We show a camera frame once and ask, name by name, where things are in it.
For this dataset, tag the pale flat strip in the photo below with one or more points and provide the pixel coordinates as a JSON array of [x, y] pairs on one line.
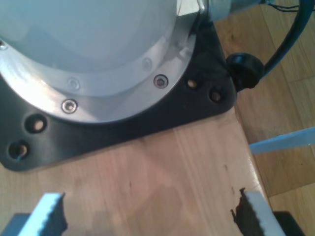
[[283, 142]]

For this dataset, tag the black round knob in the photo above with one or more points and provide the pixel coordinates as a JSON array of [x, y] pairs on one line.
[[246, 70]]

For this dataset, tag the grey metal cylinder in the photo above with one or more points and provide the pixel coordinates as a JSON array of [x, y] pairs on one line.
[[221, 9]]

